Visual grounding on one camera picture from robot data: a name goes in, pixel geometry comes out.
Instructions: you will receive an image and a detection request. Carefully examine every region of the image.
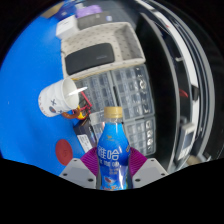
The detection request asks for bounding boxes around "beige perforated tray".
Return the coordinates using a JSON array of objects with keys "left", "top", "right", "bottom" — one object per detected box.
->
[{"left": 60, "top": 21, "right": 147, "bottom": 81}]

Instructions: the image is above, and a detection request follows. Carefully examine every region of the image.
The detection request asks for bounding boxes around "red and yellow cable bundle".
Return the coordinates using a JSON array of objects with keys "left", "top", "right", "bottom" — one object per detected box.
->
[{"left": 61, "top": 91, "right": 94, "bottom": 121}]

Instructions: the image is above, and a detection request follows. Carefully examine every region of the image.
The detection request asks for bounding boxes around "blue drink bottle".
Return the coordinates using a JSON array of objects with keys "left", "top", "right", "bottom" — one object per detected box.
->
[{"left": 95, "top": 106, "right": 132, "bottom": 192}]

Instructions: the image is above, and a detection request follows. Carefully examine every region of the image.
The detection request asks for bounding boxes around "blue carton box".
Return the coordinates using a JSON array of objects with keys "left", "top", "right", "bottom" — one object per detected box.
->
[{"left": 62, "top": 2, "right": 79, "bottom": 18}]

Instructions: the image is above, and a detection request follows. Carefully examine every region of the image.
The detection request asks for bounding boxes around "flat round red coaster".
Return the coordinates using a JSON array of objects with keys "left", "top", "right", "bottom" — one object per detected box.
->
[{"left": 55, "top": 138, "right": 74, "bottom": 167}]

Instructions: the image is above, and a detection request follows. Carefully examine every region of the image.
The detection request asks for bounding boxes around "black rectangular speaker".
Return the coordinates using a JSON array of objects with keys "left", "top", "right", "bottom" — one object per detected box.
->
[{"left": 64, "top": 42, "right": 116, "bottom": 76}]

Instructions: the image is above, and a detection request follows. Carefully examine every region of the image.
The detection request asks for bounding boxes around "grey small-parts drawer cabinet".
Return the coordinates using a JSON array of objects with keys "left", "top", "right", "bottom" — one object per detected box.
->
[
  {"left": 73, "top": 71, "right": 120, "bottom": 116},
  {"left": 110, "top": 64, "right": 156, "bottom": 121},
  {"left": 123, "top": 114, "right": 158, "bottom": 158}
]

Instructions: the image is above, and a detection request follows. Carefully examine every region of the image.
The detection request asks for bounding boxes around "black wall shelf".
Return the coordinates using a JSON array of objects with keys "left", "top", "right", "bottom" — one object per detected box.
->
[{"left": 134, "top": 13, "right": 183, "bottom": 174}]

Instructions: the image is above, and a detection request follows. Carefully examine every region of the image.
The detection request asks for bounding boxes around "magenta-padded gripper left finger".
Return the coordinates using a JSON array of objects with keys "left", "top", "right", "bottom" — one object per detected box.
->
[{"left": 59, "top": 146, "right": 100, "bottom": 190}]

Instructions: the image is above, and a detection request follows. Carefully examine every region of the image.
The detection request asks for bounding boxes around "white spoon in mug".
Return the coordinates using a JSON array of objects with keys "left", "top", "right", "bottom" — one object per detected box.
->
[{"left": 68, "top": 86, "right": 89, "bottom": 97}]

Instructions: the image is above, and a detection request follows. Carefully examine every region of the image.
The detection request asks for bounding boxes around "white carton box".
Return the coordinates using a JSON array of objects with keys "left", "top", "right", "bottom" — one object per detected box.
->
[{"left": 55, "top": 14, "right": 80, "bottom": 40}]

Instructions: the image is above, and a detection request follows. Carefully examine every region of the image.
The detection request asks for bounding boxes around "white printed mug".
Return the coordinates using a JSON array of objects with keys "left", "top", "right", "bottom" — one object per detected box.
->
[{"left": 37, "top": 77, "right": 80, "bottom": 118}]

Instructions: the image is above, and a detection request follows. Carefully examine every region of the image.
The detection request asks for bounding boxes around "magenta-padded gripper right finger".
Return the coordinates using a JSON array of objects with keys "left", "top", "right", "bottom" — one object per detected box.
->
[{"left": 128, "top": 146, "right": 169, "bottom": 190}]

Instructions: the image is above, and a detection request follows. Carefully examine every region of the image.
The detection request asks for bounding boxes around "dark grey upright box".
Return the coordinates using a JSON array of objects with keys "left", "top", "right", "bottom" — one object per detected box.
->
[{"left": 77, "top": 11, "right": 114, "bottom": 30}]

